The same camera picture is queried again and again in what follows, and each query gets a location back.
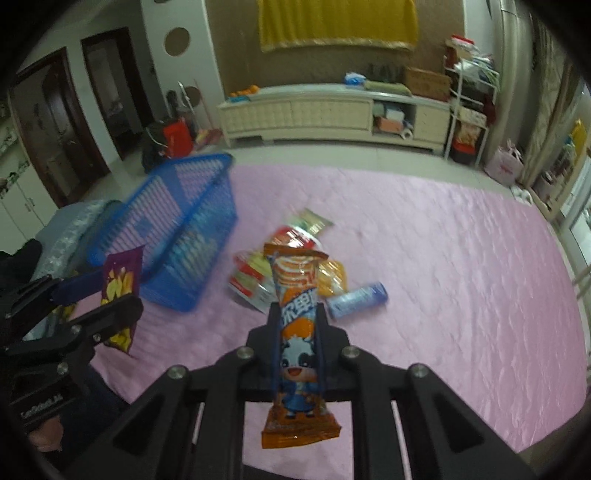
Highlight pink tablecloth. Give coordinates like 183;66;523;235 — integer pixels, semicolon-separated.
88;161;587;480

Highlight broom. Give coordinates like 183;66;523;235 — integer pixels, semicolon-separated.
194;78;222;144

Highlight dark wooden door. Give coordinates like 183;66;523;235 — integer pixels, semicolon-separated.
81;27;153;162
9;46;112;208

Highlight brown cardboard box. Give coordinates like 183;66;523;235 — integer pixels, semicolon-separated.
405;67;452;101

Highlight yellow fringed cloth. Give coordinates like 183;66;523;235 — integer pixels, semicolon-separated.
257;0;419;52

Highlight standing air conditioner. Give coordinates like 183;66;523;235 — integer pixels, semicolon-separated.
501;0;532;139

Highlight yellow orange snack packet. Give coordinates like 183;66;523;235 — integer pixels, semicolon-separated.
318;259;347;297

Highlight blue plastic basket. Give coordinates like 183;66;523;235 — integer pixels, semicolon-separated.
88;153;238;313

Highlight green folded cushion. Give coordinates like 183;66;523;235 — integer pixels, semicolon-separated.
362;79;411;97

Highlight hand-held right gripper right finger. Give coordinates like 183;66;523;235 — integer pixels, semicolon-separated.
316;311;539;480

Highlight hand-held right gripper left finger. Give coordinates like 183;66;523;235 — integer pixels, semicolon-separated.
60;302;283;480

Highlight patterned beige curtain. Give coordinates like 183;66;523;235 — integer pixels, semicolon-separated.
522;14;568;185

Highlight white metal rack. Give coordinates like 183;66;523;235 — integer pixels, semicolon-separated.
443;41;502;167

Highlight clear red striped packet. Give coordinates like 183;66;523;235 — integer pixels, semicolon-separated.
228;249;278;311

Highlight red paper bag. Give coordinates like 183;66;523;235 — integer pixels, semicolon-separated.
163;119;194;158

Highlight person's blue trousers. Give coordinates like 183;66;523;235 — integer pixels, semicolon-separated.
60;369;144;462

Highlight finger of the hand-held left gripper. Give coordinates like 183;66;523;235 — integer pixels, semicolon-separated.
7;270;105;320
7;295;143;370

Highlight white cupboard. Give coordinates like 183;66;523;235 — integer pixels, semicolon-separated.
0;152;58;252

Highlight round brown wall disc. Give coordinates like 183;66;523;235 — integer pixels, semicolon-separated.
165;27;191;55

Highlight light blue roll packet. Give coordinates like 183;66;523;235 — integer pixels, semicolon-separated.
325;282;389;320

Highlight large red snack packet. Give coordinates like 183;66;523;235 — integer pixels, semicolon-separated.
270;225;324;252

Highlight green cracker packet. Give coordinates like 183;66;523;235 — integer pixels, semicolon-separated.
288;209;334;236

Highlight pink bag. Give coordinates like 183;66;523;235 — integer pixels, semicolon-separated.
485;141;525;185

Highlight grey-blue embroidered chair cover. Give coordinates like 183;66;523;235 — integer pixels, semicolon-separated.
34;198;123;278

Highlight person's left hand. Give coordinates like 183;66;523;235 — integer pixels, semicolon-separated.
25;418;64;452

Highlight white mop pole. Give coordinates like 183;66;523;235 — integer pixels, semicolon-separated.
178;80;195;121

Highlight cream low cabinet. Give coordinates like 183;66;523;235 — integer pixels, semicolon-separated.
217;83;451;155

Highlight orange cartoon cow packet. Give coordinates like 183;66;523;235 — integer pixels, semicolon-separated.
261;244;342;449

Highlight arched floor mirror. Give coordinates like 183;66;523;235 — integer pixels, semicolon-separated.
531;78;591;217

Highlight dark purple snack packet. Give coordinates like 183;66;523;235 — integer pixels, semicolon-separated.
100;246;145;354

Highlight black bag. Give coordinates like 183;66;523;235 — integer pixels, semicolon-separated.
141;122;169;174

